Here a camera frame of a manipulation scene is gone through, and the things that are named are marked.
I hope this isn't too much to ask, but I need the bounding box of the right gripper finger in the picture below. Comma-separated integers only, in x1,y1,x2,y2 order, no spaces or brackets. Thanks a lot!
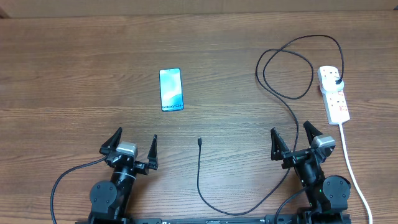
271,128,290,161
303,121,323,145

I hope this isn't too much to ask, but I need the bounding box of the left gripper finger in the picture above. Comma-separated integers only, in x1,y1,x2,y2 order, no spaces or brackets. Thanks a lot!
147,134,159,170
99,127,123,156

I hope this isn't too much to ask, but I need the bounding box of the blue Samsung Galaxy smartphone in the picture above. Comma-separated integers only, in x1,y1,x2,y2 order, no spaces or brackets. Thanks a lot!
159,68,184,112

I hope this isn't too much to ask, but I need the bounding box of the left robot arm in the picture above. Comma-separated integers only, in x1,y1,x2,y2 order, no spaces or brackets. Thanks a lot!
88,128,159,223

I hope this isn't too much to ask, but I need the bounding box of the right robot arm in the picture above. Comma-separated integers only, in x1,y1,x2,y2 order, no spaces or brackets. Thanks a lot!
271,121,351,224

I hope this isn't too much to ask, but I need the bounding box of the white charger plug adapter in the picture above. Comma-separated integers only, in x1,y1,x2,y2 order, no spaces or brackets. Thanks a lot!
320,76,345,94

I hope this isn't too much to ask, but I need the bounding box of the white power strip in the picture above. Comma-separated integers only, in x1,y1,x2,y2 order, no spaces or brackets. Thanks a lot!
317,66,350,125

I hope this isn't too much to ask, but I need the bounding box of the white power strip cord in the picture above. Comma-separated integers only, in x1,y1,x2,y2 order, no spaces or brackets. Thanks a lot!
338,122,374,224

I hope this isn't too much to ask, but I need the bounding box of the black USB charging cable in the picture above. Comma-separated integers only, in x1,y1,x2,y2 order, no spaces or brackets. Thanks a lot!
196,34,345,217

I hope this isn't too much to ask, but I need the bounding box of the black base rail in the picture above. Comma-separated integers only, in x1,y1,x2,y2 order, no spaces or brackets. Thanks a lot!
75,215,352,224

